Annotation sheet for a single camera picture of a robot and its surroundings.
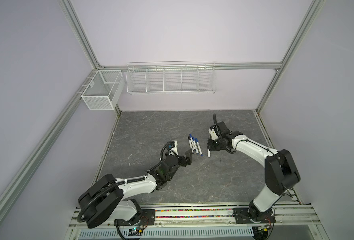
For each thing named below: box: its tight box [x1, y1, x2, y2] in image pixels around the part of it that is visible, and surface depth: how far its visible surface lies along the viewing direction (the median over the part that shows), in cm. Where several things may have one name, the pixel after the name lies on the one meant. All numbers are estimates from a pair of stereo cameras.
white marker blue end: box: [195, 138, 203, 157], surface depth 101 cm
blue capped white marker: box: [189, 133, 196, 151], surface depth 104 cm
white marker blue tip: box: [192, 136, 199, 155], surface depth 101 cm
